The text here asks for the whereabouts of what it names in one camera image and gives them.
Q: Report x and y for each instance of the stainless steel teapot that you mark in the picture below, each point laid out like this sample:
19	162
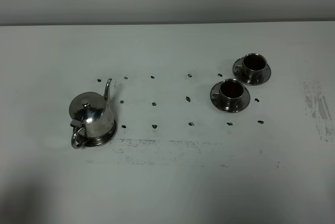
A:
91	116

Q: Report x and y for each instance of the near steel teacup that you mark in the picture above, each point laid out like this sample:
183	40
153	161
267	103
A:
228	91

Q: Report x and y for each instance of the near steel saucer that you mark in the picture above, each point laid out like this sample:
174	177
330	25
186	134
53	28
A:
227	104

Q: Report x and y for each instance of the steel teacup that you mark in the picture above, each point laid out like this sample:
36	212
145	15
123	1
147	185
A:
228	91
251	65

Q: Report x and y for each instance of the far steel saucer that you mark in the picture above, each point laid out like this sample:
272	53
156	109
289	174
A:
259	79

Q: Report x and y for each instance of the teapot steel saucer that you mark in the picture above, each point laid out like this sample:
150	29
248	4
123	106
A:
101	140

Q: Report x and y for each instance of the far steel teacup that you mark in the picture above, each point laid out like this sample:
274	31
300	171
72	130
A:
251	65

